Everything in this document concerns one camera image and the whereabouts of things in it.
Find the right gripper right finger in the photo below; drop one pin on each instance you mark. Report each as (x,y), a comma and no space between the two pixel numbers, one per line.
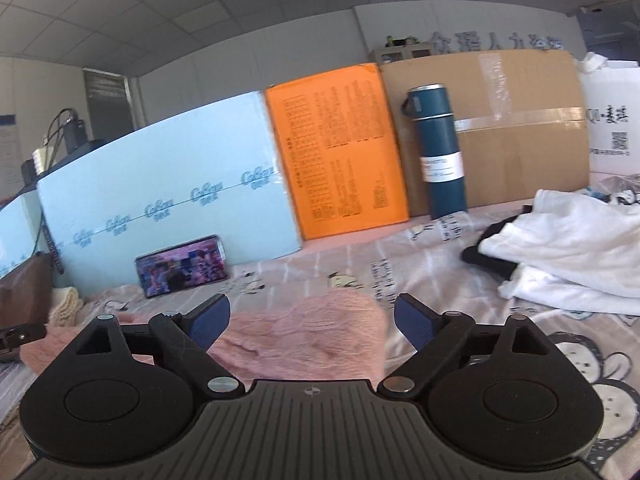
(495,393)

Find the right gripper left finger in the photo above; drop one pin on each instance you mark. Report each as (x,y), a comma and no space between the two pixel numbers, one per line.
(118,393)

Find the pink knitted sweater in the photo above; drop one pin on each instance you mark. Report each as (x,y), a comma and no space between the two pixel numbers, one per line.
(337,335)

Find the cream knitted cloth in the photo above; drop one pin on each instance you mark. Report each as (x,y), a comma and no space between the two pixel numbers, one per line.
(65,305)

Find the brown leather bag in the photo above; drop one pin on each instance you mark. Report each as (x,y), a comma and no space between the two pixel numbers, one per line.
(25,303)

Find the smartphone with lit screen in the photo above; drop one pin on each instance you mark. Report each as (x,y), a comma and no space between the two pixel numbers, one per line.
(182,267)

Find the white garment pile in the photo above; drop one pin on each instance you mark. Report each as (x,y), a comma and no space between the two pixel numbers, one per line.
(572,252)

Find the dark teal thermos bottle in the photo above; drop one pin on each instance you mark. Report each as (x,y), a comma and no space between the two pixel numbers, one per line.
(441,163)

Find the large light blue box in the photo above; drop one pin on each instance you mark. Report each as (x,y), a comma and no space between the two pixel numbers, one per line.
(212,171)

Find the white power strip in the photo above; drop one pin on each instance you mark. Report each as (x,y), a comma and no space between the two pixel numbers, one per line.
(43,158)

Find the black power adapter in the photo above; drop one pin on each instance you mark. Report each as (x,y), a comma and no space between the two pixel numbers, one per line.
(74,134)

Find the brown cardboard box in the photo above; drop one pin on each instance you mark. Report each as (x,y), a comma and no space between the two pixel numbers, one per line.
(520,118)

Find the orange printed board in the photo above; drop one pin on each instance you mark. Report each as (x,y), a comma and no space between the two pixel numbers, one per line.
(337,142)

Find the white printed bag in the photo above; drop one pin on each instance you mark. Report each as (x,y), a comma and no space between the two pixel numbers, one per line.
(611,93)

